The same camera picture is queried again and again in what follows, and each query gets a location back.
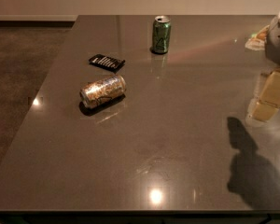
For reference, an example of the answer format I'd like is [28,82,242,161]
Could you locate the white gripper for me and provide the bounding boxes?
[245,11,280,122]

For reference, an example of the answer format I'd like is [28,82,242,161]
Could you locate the orange soda can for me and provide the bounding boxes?
[80,75,126,109]

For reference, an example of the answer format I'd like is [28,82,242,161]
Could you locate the green soda can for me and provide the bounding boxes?
[151,15,171,54]

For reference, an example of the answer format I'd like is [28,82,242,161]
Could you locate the black snack bar wrapper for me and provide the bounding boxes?
[89,54,125,73]

